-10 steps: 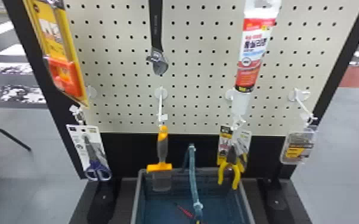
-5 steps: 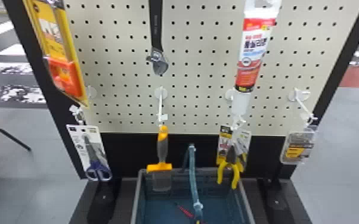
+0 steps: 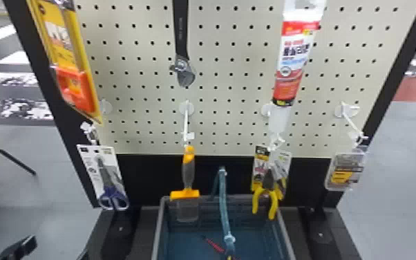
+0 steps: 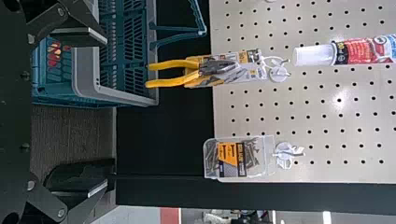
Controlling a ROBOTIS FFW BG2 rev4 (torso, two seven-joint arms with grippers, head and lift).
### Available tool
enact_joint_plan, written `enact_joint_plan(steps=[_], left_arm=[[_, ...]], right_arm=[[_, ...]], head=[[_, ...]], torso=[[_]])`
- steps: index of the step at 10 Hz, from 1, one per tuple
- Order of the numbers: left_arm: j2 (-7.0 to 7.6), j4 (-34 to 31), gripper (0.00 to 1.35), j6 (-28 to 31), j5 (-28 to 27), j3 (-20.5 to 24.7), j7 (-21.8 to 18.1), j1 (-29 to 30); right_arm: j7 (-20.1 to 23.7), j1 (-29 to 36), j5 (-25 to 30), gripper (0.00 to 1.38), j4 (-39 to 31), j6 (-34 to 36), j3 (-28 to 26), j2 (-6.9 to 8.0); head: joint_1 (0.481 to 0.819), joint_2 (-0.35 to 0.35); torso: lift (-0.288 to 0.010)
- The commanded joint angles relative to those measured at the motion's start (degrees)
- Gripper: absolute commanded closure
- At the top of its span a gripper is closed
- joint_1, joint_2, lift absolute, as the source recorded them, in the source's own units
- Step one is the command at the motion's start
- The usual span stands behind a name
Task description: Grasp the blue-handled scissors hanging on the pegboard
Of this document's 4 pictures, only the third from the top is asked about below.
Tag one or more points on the black wrench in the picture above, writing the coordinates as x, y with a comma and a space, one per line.
181, 32

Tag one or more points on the red tool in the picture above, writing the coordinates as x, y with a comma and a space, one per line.
214, 245

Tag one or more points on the yellow grey scraper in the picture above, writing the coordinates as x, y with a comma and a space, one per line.
188, 170

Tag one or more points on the orange cutter on yellow card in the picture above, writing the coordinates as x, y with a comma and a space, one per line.
71, 78

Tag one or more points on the yellow pliers on card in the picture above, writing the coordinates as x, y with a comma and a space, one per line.
270, 188

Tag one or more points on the clear packet of bits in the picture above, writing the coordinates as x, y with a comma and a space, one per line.
345, 170

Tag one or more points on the white pegboard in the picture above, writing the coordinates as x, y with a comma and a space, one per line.
229, 119

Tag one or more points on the white sealant tube red label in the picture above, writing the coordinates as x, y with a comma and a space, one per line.
293, 58

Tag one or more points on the blue scissors on white card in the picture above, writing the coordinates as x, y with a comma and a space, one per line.
103, 174

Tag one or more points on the blue basket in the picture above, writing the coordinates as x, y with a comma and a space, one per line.
251, 236

